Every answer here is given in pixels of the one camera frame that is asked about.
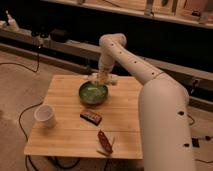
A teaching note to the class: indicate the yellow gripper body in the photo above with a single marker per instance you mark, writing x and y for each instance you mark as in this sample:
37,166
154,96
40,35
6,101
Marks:
102,77

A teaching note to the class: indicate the white plastic bottle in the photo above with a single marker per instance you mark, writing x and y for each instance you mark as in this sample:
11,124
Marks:
112,79

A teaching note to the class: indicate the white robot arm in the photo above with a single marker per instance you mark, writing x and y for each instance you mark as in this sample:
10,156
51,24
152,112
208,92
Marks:
162,104

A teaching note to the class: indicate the green ceramic bowl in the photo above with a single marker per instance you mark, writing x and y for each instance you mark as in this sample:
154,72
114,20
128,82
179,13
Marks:
92,94

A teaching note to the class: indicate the white spray bottle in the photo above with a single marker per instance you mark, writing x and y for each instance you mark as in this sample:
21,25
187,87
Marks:
12,22

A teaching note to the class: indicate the brown chocolate bar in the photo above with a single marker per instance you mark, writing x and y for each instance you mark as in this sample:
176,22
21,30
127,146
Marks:
91,117

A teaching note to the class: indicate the wooden table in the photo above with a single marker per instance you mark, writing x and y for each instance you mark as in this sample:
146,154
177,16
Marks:
75,137

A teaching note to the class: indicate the white napkin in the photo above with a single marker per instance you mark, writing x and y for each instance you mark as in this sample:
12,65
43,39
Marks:
100,149

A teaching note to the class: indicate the black device on ledge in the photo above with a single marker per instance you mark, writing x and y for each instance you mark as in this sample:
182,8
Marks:
59,35

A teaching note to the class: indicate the red brown snack packet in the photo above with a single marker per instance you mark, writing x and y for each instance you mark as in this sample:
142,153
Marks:
104,142

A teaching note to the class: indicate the white paper cup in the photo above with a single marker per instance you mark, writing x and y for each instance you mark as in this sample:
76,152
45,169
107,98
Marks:
45,116

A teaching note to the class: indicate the black power adapter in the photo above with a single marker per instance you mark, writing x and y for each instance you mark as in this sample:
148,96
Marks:
195,142

